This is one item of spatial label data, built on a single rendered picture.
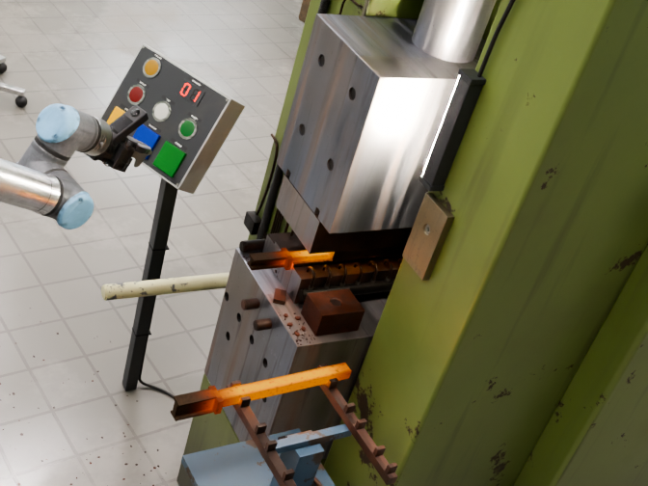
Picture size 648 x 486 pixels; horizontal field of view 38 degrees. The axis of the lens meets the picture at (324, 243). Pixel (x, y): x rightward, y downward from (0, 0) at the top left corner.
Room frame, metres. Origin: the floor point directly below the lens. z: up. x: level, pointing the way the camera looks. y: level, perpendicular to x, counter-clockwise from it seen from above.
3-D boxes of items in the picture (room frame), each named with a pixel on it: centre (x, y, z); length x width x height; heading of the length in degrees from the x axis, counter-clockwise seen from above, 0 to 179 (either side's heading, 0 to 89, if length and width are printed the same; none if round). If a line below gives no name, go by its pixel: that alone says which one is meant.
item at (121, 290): (2.14, 0.36, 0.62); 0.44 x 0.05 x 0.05; 127
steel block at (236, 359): (2.01, -0.12, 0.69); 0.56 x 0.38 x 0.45; 127
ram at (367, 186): (2.01, -0.11, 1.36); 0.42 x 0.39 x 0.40; 127
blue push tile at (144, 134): (2.21, 0.55, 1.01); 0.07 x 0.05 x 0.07; 62
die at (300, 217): (2.05, -0.08, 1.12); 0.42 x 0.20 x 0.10; 127
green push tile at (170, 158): (2.16, 0.46, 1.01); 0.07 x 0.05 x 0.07; 62
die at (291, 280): (2.05, -0.08, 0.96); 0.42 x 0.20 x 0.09; 127
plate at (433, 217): (1.75, -0.21, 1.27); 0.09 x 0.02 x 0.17; 37
